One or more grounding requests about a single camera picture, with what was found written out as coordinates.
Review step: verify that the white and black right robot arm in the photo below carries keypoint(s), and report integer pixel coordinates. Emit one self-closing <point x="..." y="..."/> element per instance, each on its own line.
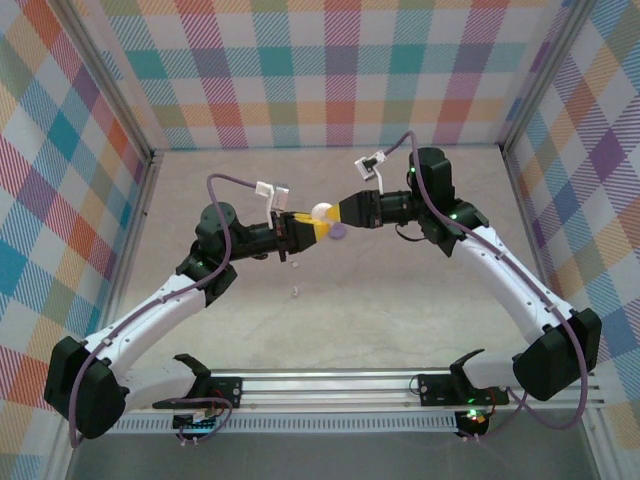
<point x="510" y="280"/>

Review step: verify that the aluminium frame post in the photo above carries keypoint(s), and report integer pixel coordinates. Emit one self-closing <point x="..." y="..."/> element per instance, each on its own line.
<point x="62" y="462"/>
<point x="547" y="75"/>
<point x="594" y="445"/>
<point x="107" y="85"/>

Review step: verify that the white earbud charging case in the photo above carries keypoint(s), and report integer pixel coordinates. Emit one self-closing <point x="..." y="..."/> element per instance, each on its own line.
<point x="320" y="209"/>

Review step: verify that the wide aluminium base rail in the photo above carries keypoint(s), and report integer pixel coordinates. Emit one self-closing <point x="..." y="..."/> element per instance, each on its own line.
<point x="330" y="390"/>

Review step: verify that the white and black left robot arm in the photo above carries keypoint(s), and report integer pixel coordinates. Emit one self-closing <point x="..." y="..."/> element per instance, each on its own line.
<point x="150" y="310"/>

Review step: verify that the purple earbud charging case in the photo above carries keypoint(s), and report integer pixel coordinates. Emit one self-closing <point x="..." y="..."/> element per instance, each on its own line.
<point x="340" y="231"/>

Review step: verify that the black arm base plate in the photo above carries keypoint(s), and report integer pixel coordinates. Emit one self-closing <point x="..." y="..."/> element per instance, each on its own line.
<point x="435" y="390"/>
<point x="230" y="390"/>

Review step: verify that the aluminium floor side rail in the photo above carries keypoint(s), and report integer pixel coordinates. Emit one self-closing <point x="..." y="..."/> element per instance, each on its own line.
<point x="537" y="260"/>
<point x="127" y="260"/>

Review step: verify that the black controller board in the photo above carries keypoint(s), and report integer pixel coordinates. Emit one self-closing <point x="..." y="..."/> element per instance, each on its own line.
<point x="200" y="425"/>
<point x="475" y="425"/>

